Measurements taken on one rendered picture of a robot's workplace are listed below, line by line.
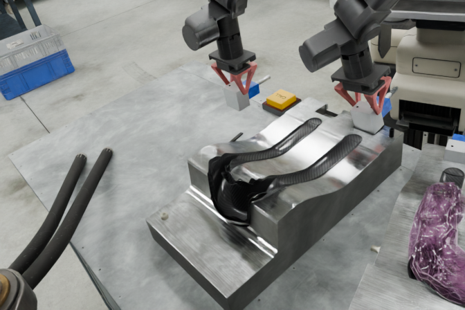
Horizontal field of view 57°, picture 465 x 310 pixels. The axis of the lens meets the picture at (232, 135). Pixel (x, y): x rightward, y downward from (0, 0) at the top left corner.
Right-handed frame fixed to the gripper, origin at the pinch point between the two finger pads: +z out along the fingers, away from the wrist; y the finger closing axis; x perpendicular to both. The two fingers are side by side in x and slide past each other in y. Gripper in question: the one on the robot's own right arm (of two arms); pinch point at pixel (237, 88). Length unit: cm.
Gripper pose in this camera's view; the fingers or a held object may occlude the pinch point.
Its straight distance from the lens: 104.4
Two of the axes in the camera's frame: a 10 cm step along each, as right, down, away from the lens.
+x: 7.4, -4.9, 4.5
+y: 6.4, 3.6, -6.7
